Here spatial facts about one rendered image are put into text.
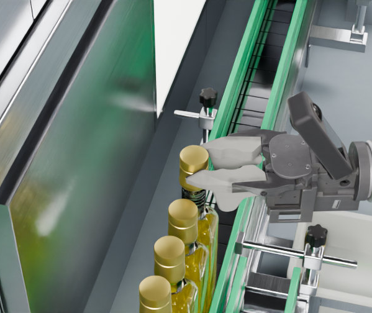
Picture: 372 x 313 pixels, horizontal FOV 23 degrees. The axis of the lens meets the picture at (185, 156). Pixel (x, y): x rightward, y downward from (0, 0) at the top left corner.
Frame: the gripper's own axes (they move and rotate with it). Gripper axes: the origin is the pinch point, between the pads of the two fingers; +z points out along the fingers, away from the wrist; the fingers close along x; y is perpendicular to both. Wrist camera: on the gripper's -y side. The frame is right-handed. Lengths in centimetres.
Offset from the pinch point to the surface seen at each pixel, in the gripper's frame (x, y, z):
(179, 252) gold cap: -11.9, 1.9, 2.3
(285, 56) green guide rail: 47, 22, -17
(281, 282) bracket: 4.6, 29.6, -12.6
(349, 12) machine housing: 85, 41, -37
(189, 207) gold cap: -5.3, 1.9, 1.0
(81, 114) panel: -0.6, -8.5, 12.8
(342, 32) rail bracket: 67, 32, -32
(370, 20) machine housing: 84, 42, -42
